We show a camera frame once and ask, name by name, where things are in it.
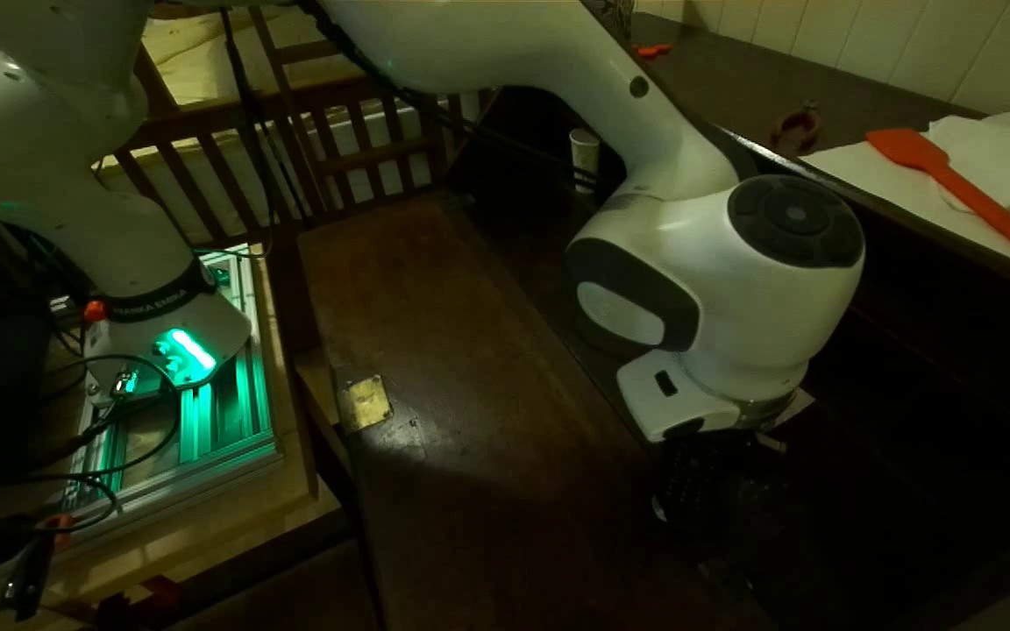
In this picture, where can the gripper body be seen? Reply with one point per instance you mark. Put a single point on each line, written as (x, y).
(720, 482)

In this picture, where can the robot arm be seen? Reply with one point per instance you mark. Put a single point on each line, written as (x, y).
(487, 53)

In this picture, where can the brown wooden cabinet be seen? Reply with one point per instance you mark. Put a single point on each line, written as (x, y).
(470, 368)

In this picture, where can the white paper cup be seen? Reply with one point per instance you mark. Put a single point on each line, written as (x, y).
(584, 158)

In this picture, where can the orange spatula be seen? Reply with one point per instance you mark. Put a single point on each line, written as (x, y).
(978, 200)

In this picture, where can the white cloth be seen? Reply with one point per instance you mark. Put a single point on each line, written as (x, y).
(987, 153)

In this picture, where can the small orange object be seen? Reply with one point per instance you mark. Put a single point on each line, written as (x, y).
(650, 50)

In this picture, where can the wooden slatted crib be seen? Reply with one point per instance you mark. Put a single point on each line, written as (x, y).
(356, 158)

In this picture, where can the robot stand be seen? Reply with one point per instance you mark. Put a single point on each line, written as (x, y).
(224, 412)

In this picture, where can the black clamp with orange tips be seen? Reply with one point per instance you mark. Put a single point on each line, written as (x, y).
(27, 570)

